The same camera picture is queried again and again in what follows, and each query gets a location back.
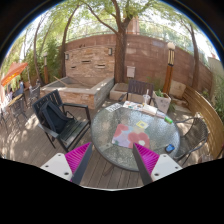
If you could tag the floral mouse pad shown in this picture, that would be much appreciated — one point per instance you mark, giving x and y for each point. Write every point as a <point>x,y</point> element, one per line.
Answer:
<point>126,136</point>

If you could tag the black wire patio chair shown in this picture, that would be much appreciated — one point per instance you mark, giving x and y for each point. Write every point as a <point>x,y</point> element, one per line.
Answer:
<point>193,139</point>

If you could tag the curved wooden bench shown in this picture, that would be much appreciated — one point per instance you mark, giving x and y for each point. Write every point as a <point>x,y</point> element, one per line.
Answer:
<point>197,103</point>

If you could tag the clear plastic drink cup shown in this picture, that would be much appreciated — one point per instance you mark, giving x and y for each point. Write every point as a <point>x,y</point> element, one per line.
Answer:
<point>146,97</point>

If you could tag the yellow square card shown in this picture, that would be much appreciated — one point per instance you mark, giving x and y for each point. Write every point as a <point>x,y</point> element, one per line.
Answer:
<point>142,124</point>

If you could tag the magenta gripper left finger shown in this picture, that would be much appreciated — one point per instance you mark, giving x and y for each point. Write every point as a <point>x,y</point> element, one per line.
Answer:
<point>72,165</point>

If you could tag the wooden lamp post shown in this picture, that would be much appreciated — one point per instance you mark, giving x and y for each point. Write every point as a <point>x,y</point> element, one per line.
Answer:
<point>171,58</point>

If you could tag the orange patio umbrella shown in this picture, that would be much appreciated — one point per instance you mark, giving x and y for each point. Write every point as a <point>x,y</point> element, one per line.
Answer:
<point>14,70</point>

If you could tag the black metal chair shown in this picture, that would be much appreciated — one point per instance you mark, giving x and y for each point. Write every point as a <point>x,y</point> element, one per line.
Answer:
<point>34,93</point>

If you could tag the central tree trunk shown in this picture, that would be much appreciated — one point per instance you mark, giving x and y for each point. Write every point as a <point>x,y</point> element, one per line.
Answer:
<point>120,50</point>

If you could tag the round glass patio table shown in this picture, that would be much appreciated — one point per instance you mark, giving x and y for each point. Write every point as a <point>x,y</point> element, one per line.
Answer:
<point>114,131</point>

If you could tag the green marker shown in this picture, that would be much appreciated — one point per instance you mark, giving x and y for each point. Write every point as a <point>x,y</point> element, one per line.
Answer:
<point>168,120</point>

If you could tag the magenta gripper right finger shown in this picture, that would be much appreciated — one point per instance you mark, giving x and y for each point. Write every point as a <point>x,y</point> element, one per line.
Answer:
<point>153,166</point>

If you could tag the blue computer mouse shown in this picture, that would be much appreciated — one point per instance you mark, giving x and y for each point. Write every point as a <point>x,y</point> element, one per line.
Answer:
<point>169,148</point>

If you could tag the dark wooden chair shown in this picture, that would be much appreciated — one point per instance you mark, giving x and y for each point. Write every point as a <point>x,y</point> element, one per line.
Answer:
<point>139,88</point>

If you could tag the stack of papers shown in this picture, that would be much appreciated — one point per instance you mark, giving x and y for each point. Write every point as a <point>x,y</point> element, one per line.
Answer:
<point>140,107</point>

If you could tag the white square planter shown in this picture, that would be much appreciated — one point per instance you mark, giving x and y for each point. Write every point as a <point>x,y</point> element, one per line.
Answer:
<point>162,101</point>

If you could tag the black slatted patio chair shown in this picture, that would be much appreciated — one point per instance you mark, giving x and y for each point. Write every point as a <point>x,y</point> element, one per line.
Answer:
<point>73,131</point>

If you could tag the black backpack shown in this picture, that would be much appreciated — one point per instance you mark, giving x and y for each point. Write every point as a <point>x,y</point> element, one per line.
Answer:
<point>53,117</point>

